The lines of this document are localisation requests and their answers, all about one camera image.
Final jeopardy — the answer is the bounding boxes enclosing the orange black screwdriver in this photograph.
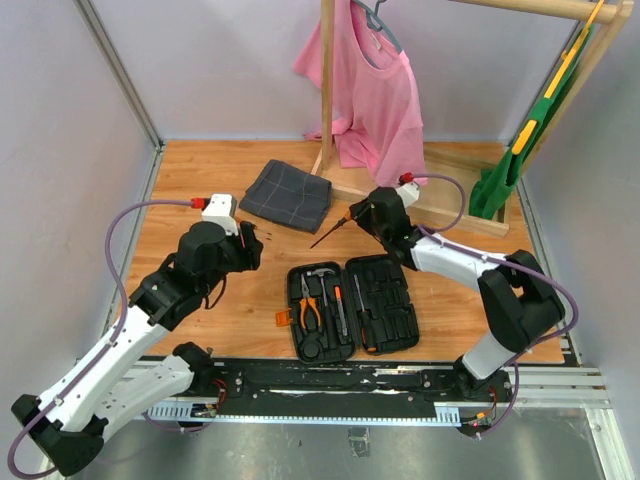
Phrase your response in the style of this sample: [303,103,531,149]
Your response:
[310,207,367,249]

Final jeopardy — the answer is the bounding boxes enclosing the orange handled pliers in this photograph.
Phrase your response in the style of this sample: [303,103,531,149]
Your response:
[300,274,321,331]

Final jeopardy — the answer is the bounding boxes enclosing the claw hammer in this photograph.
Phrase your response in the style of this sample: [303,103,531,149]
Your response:
[306,268,336,306]

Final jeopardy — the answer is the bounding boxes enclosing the orange utility knife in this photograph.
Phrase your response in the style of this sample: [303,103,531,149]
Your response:
[334,285,349,339]

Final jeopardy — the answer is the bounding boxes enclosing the black plastic tool case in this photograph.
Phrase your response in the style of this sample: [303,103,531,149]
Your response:
[276,255,420,365]

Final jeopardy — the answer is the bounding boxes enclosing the black handled nut driver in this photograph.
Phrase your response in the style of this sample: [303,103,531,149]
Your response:
[353,274,377,353]

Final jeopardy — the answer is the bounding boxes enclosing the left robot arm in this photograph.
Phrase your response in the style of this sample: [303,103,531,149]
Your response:
[11,221,263,476]

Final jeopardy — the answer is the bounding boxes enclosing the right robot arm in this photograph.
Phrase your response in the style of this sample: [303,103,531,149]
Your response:
[349,187,566,400]

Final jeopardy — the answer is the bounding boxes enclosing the small black screwdriver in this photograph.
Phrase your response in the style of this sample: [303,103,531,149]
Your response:
[236,218,273,241]

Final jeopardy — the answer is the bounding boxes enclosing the grey folded cloth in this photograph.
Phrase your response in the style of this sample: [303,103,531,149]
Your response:
[239,159,332,234]

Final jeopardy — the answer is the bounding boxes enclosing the wooden clothes rack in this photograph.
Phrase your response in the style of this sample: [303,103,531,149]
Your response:
[311,1,634,238]

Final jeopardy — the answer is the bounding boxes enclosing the pink t-shirt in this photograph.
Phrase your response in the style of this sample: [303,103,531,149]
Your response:
[292,0,427,189]

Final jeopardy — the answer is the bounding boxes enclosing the green garment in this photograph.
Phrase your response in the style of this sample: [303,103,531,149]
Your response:
[468,24,594,220]

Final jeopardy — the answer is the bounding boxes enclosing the yellow clothes hanger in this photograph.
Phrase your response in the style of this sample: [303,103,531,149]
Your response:
[510,0,605,156]

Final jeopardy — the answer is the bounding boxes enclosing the teal clothes hanger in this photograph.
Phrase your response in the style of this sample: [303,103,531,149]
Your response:
[349,1,403,71]

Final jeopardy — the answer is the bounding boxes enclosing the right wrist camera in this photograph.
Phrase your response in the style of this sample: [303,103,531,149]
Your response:
[396,181,420,209]

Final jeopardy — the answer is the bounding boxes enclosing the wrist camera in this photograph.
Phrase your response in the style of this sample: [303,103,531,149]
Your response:
[396,181,420,209]
[201,193,239,236]

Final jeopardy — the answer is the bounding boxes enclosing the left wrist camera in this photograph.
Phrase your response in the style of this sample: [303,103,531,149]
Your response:
[201,193,239,236]

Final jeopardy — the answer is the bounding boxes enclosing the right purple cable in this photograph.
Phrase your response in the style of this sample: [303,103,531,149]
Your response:
[412,172,580,441]

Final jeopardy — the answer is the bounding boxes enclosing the purple cable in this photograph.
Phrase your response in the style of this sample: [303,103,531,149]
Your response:
[412,172,580,441]
[8,198,194,476]

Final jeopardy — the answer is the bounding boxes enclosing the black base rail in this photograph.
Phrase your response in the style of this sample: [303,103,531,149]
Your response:
[149,357,516,421]

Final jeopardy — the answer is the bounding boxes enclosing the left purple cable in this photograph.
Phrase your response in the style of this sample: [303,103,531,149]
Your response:
[8,198,194,476]

